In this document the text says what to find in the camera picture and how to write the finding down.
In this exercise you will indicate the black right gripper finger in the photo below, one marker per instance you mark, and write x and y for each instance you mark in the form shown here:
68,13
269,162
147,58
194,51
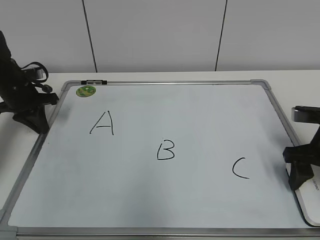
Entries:
300,172

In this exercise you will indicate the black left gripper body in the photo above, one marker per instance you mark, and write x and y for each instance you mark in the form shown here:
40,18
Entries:
20,93

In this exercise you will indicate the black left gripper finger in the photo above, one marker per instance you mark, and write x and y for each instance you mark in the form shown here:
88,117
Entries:
34,118

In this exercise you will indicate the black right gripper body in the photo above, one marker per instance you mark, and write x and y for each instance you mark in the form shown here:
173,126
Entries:
304,154

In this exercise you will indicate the white whiteboard eraser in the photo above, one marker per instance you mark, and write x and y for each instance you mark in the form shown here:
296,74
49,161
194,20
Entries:
302,206

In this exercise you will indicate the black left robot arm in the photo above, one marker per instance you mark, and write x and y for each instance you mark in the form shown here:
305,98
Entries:
3,47

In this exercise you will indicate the green round sticker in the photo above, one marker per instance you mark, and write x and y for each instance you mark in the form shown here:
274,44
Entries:
86,91

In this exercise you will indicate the black marker clip holder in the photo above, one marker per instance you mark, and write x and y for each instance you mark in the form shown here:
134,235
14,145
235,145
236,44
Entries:
94,82

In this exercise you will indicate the white magnetic whiteboard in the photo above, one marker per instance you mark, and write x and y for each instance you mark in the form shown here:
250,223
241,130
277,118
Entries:
157,160

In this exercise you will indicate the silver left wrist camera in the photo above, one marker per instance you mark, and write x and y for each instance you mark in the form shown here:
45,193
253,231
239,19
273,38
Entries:
36,74

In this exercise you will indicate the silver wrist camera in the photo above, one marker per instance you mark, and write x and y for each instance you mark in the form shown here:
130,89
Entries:
306,114
36,74

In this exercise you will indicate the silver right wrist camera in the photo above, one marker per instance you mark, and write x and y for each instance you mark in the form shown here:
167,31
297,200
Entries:
306,114

